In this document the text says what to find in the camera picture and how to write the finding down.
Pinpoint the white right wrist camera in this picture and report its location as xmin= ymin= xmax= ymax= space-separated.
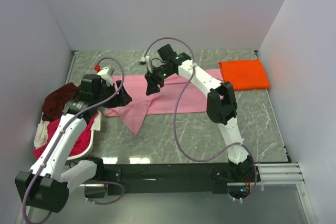
xmin=139 ymin=55 xmax=152 ymax=71

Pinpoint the dark red t shirt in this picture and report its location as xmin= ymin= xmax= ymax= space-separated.
xmin=42 ymin=82 xmax=80 ymax=122

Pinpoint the white laundry basket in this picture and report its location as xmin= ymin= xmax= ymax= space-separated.
xmin=67 ymin=116 xmax=98 ymax=161

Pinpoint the pink t shirt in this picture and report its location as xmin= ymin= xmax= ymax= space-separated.
xmin=104 ymin=75 xmax=206 ymax=135

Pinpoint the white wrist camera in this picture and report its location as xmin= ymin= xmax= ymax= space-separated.
xmin=94 ymin=65 xmax=114 ymax=85
xmin=139 ymin=55 xmax=152 ymax=71

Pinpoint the aluminium rail frame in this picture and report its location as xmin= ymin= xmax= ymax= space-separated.
xmin=88 ymin=163 xmax=304 ymax=187

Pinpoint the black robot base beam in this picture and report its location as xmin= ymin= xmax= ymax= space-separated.
xmin=83 ymin=163 xmax=253 ymax=199

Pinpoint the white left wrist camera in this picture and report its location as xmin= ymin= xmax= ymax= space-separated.
xmin=94 ymin=65 xmax=114 ymax=85

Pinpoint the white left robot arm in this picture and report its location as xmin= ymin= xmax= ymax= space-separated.
xmin=15 ymin=73 xmax=132 ymax=213

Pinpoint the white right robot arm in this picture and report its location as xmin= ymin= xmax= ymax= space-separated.
xmin=143 ymin=44 xmax=258 ymax=182

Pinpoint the folded orange t shirt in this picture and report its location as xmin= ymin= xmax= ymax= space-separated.
xmin=218 ymin=59 xmax=270 ymax=91

